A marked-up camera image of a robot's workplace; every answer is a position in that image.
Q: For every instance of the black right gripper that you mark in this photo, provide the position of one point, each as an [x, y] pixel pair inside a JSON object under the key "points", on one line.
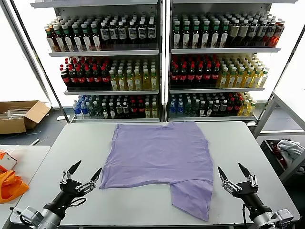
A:
{"points": [[250, 198]]}

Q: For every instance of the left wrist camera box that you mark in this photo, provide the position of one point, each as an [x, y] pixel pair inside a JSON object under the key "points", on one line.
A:
{"points": [[32, 213]]}

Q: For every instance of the black storage crate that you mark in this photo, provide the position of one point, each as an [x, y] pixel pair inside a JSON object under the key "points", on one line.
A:
{"points": [[269, 155]]}

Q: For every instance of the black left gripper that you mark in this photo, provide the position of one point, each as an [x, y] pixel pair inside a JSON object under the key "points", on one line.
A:
{"points": [[65, 192]]}

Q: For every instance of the yellow juice bottle white cap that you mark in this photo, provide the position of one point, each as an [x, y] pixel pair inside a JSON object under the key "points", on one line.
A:
{"points": [[240, 79], [257, 78], [138, 81], [223, 80], [231, 80], [154, 80], [146, 81], [114, 82], [264, 78], [121, 82], [129, 81], [248, 78]]}

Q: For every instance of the grey metal frame table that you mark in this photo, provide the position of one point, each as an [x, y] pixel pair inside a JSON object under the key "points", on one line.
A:
{"points": [[265, 117]]}

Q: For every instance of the dark bottle beige label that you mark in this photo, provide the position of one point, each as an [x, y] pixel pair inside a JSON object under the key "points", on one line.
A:
{"points": [[234, 32], [243, 32]]}

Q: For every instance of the green clear bottle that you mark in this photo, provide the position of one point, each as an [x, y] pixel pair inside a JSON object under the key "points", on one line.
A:
{"points": [[188, 109], [98, 111], [195, 109], [92, 111]]}

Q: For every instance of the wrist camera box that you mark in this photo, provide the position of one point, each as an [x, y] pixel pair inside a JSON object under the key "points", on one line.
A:
{"points": [[284, 215], [32, 213]]}

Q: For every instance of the white strip scrap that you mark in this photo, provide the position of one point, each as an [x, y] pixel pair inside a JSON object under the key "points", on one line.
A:
{"points": [[35, 141]]}

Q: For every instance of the purple t-shirt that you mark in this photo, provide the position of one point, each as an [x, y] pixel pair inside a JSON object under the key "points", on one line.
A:
{"points": [[155, 155]]}

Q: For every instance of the grey metal shelf unit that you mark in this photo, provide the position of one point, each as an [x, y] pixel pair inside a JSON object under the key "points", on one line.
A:
{"points": [[214, 50], [107, 53]]}

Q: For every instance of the dark bottle navy white label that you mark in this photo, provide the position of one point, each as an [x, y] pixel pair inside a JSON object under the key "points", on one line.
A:
{"points": [[142, 32], [253, 32], [132, 32], [113, 33], [151, 31], [104, 33], [271, 32], [262, 32], [122, 33]]}

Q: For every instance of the brown cardboard box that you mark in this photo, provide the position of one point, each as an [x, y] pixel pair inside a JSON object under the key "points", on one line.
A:
{"points": [[35, 114]]}

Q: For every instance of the grey slanted pole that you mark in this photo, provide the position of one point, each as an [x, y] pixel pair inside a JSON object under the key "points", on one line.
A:
{"points": [[28, 59]]}

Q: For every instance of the cola bottle red cap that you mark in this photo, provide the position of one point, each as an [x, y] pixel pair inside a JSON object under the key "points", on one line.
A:
{"points": [[97, 79], [89, 79], [65, 80], [215, 76], [175, 76], [183, 76], [81, 79], [73, 80], [191, 76], [207, 76], [105, 78], [199, 76]]}

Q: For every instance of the dark bottle green label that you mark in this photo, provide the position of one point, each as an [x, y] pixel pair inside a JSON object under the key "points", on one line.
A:
{"points": [[215, 35], [58, 40], [67, 39], [196, 35], [186, 35], [224, 35], [206, 35], [177, 35], [86, 38], [96, 38], [76, 39]]}

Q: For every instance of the small cola bottle red label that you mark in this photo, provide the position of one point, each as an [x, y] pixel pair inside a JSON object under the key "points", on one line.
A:
{"points": [[134, 110], [230, 107], [141, 110], [237, 107]]}

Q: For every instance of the white packing strips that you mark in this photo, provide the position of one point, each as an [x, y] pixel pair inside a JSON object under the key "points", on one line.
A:
{"points": [[16, 112]]}

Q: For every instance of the red cloth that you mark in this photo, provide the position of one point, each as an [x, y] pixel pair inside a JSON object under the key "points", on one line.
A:
{"points": [[276, 149]]}

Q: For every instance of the orange and white box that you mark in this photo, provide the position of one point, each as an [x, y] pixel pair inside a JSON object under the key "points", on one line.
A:
{"points": [[7, 162]]}

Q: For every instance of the blue water bottle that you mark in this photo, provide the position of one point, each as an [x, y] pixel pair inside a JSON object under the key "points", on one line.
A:
{"points": [[172, 109], [180, 109], [84, 111], [76, 111]]}

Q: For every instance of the small yellow juice bottle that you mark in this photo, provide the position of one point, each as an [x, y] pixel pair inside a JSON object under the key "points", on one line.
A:
{"points": [[154, 111], [243, 109], [251, 109], [147, 111]]}

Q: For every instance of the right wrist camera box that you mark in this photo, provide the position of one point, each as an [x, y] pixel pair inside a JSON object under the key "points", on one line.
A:
{"points": [[284, 215]]}

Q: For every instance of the orange fabric bag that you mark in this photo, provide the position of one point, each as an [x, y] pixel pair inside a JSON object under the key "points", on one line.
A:
{"points": [[9, 188]]}

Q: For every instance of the white side table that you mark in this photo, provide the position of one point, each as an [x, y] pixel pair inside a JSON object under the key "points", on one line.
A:
{"points": [[31, 162]]}

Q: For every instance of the white crumpled cloth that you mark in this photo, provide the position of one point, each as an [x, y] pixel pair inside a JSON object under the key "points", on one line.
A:
{"points": [[288, 148]]}

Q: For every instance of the white paper scrap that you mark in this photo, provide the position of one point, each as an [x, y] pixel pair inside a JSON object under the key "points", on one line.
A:
{"points": [[61, 117]]}

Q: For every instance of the dark slanted pole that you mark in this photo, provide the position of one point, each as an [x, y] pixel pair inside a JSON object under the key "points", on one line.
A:
{"points": [[39, 59], [289, 60]]}

